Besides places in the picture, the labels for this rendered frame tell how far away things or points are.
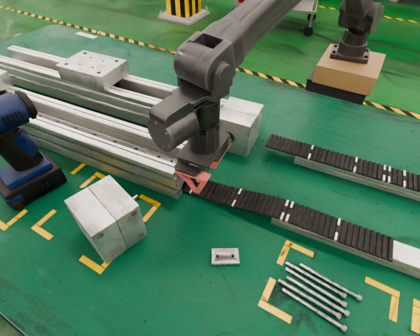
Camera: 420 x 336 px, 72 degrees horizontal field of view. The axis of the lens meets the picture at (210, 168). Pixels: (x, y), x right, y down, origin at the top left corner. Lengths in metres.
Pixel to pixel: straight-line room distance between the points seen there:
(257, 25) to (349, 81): 0.59
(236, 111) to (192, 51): 0.29
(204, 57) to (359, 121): 0.61
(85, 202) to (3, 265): 0.20
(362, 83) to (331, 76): 0.09
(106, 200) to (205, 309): 0.25
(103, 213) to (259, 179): 0.35
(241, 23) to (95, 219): 0.38
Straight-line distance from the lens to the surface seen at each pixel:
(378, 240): 0.61
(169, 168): 0.57
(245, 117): 0.69
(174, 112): 0.42
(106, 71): 0.86
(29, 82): 1.11
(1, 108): 0.62
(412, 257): 0.63
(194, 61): 0.43
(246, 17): 0.49
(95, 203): 0.54
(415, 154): 0.89
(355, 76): 1.04
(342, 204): 0.68
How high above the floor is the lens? 1.27
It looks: 46 degrees down
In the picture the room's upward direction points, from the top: straight up
